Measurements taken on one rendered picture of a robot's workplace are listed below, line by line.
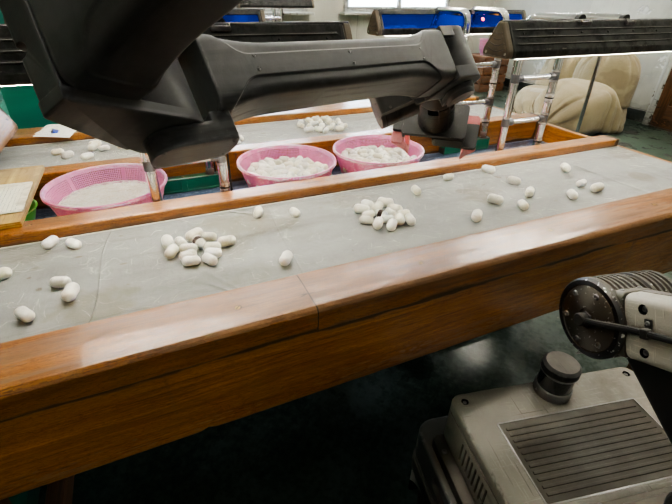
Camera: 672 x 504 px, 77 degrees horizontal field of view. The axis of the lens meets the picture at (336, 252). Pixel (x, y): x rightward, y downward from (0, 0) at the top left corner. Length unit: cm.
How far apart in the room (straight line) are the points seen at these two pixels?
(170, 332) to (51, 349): 14
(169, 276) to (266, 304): 21
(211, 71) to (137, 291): 47
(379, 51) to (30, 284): 66
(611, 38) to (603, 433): 87
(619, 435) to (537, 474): 20
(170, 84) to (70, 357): 40
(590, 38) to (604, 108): 266
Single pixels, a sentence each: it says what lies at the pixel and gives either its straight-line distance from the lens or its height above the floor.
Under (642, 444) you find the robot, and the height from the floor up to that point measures 48.
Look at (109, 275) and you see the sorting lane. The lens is 81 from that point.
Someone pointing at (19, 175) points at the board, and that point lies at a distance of 125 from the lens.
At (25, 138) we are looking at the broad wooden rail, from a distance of 163.
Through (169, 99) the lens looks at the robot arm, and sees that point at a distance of 34.
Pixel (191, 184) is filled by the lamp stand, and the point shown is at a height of 69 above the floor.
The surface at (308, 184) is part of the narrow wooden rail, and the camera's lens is 102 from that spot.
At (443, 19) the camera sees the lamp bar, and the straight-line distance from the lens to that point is 163.
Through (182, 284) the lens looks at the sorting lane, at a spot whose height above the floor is 74.
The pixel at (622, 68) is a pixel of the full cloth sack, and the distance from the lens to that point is 503.
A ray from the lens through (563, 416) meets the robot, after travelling 96.
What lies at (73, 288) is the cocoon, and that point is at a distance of 77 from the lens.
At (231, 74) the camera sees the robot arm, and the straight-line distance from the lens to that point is 37.
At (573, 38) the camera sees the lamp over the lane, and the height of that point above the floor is 108.
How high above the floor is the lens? 116
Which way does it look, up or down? 32 degrees down
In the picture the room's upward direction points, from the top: 1 degrees clockwise
